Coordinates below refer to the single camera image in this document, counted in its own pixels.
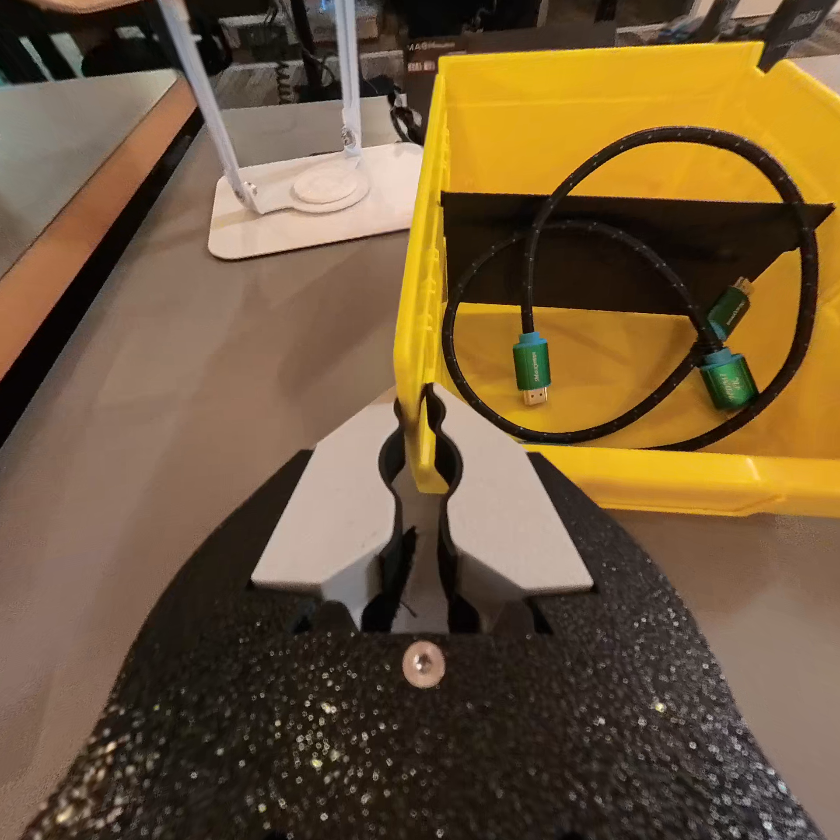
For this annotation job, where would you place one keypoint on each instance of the white lamp base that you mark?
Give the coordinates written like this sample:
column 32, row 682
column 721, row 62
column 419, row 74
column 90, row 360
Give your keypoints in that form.
column 315, row 216

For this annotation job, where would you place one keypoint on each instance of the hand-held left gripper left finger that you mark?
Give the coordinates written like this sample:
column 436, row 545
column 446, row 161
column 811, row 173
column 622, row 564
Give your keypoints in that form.
column 328, row 525

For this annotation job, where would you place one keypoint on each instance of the yellow plastic bin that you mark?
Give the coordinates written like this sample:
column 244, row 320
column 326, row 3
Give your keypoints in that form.
column 590, row 98

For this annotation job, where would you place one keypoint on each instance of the black divider of yellow bin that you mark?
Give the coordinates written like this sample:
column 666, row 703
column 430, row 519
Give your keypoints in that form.
column 623, row 262

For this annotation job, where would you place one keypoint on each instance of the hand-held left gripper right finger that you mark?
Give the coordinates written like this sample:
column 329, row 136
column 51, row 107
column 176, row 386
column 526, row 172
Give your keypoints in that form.
column 518, row 525

